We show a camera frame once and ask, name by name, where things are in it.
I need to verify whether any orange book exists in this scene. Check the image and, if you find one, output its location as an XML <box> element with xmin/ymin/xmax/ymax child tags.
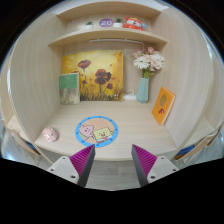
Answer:
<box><xmin>152</xmin><ymin>87</ymin><xmax>176</xmax><ymax>125</ymax></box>

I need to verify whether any teal vase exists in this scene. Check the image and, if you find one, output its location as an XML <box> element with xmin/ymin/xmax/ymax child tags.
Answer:
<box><xmin>136</xmin><ymin>78</ymin><xmax>149</xmax><ymax>104</ymax></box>

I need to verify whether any wooden chair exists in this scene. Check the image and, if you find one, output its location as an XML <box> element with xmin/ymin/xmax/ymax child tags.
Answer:
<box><xmin>174</xmin><ymin>122</ymin><xmax>224</xmax><ymax>161</ymax></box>
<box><xmin>0</xmin><ymin>120</ymin><xmax>51</xmax><ymax>169</ymax></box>

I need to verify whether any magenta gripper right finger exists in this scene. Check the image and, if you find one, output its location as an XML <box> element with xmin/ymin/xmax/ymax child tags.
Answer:
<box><xmin>131</xmin><ymin>143</ymin><xmax>180</xmax><ymax>188</ymax></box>

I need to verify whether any round cartoon mouse pad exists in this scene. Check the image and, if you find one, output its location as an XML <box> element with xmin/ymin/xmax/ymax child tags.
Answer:
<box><xmin>75</xmin><ymin>116</ymin><xmax>118</xmax><ymax>148</ymax></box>

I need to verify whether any right wooden chair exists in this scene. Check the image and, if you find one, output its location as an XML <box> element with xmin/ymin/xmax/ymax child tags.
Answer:
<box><xmin>174</xmin><ymin>122</ymin><xmax>224</xmax><ymax>161</ymax></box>

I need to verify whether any white power strip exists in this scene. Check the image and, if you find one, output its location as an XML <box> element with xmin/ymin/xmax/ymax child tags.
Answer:
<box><xmin>123</xmin><ymin>90</ymin><xmax>136</xmax><ymax>100</ymax></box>

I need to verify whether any pink computer mouse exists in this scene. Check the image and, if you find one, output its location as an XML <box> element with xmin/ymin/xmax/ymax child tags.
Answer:
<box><xmin>42</xmin><ymin>127</ymin><xmax>58</xmax><ymax>142</ymax></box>

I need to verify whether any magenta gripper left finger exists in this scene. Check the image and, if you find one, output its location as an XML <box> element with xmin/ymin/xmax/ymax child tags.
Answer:
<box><xmin>46</xmin><ymin>143</ymin><xmax>96</xmax><ymax>188</ymax></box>

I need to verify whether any round purple number sign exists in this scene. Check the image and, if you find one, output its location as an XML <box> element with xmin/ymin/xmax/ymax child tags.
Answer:
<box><xmin>99</xmin><ymin>18</ymin><xmax>114</xmax><ymax>28</ymax></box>

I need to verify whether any yellow poppy flower painting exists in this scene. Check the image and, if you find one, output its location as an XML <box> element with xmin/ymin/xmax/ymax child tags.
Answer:
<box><xmin>62</xmin><ymin>50</ymin><xmax>123</xmax><ymax>101</ymax></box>

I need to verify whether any small potted plant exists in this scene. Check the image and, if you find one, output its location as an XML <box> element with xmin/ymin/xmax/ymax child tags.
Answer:
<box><xmin>113</xmin><ymin>17</ymin><xmax>123</xmax><ymax>28</ymax></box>
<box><xmin>85</xmin><ymin>21</ymin><xmax>94</xmax><ymax>29</ymax></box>

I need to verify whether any small potted plant left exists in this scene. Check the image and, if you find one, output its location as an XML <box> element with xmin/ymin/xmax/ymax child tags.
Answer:
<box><xmin>85</xmin><ymin>21</ymin><xmax>94</xmax><ymax>29</ymax></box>

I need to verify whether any wooden shelf board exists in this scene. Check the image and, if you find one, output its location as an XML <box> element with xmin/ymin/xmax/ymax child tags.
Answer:
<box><xmin>49</xmin><ymin>28</ymin><xmax>168</xmax><ymax>46</ymax></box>

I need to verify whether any small potted plant right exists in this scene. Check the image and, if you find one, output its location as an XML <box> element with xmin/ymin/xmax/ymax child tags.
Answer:
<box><xmin>113</xmin><ymin>17</ymin><xmax>123</xmax><ymax>28</ymax></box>

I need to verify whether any green and beige book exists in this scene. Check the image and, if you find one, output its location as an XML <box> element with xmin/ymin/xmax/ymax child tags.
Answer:
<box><xmin>59</xmin><ymin>72</ymin><xmax>80</xmax><ymax>105</ymax></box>

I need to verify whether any left wooden chair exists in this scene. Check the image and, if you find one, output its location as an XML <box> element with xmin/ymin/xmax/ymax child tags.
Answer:
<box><xmin>0</xmin><ymin>120</ymin><xmax>51</xmax><ymax>169</ymax></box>

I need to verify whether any pink and white flower bouquet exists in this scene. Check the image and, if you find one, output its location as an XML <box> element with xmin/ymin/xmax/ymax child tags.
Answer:
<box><xmin>132</xmin><ymin>47</ymin><xmax>164</xmax><ymax>78</ymax></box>

